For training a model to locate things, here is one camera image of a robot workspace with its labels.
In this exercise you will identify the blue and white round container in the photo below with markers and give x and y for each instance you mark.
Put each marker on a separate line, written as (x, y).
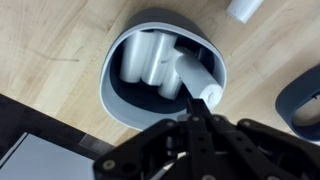
(139, 105)

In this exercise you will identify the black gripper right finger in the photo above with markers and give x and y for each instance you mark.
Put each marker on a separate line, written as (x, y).
(257, 151)

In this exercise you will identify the white cylinder roll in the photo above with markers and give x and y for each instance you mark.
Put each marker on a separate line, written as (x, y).
(198, 81)
(242, 10)

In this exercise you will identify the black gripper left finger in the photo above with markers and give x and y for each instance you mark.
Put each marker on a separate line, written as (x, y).
(142, 157)

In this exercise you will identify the white roll inside container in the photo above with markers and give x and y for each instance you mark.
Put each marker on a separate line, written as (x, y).
(135, 52)
(171, 83)
(158, 56)

